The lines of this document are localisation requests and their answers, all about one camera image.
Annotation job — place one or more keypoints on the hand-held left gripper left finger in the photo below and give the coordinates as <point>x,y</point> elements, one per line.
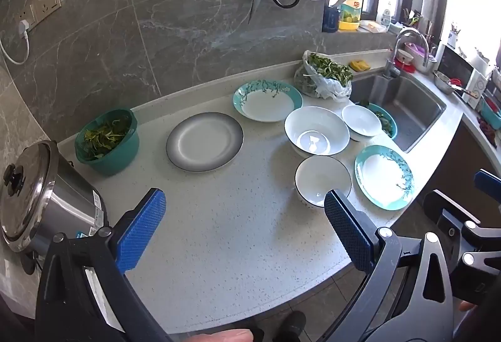
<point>143,228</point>

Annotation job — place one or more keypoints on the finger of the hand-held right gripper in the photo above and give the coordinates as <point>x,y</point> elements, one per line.
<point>450,209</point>
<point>487,180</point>

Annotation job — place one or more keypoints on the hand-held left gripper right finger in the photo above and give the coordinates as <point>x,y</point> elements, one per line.
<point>348,228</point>

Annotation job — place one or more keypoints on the dark rimmed white bowl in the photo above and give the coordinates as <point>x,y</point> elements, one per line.
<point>319,177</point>

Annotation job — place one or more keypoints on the teal floral plate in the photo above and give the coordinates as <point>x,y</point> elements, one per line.
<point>266,103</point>
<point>381,175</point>

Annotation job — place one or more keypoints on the large white bowl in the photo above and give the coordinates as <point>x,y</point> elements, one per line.
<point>317,130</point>

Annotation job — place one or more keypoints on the grey rimmed plate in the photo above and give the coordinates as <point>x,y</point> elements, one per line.
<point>203,142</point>

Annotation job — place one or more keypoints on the small white bowl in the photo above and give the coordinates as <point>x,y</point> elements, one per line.
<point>360,121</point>

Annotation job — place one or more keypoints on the person's right hand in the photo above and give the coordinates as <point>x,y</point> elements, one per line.
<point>467,307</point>

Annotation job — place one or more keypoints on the person's left hand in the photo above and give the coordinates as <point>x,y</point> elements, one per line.
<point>223,336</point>

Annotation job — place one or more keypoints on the brown base cabinet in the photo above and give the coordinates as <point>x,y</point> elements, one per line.
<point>450,166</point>

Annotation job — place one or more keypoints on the teal plastic basket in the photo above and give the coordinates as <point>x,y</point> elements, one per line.
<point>491,115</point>

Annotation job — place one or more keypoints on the steel rice cooker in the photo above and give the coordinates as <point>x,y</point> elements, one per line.
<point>74,205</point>

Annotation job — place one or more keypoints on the green plastic basin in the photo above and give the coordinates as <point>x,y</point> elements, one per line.
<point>117,160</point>

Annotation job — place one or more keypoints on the leafy greens in green basin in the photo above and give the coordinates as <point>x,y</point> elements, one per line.
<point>102,138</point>

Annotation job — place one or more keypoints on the teal strainer basin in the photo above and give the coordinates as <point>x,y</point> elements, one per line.
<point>390,122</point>

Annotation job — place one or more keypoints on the steel mixing bowl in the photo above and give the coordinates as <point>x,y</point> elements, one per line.
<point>444,80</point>

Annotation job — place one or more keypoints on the white microwave oven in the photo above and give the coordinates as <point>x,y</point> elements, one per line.
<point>460,72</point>

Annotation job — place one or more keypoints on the person's dark shoe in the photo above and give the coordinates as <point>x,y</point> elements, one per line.
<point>292,326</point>

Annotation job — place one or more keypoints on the steel cooker lid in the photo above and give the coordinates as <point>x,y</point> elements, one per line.
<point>27,193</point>

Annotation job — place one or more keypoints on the pink plastic container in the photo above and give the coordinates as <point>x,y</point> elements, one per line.
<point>415,51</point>

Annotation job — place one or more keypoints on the steel faucet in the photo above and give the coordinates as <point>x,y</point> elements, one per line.
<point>391,68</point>

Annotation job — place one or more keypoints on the plastic bag of greens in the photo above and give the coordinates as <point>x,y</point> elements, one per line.
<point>325,75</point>

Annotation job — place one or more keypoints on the yellow sponge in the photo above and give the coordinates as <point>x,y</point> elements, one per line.
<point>359,65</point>

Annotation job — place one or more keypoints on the white soap dish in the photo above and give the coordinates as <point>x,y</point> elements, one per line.
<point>372,26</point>

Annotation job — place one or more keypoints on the white dish soap bottle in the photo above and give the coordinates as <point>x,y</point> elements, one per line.
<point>385,11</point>

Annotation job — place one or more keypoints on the blue cup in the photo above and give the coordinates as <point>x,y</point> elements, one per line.
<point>330,19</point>

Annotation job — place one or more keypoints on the cooking oil bottle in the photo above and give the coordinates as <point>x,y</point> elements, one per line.
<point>352,3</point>

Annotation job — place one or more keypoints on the wall socket panel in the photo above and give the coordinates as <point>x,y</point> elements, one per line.
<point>45,1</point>

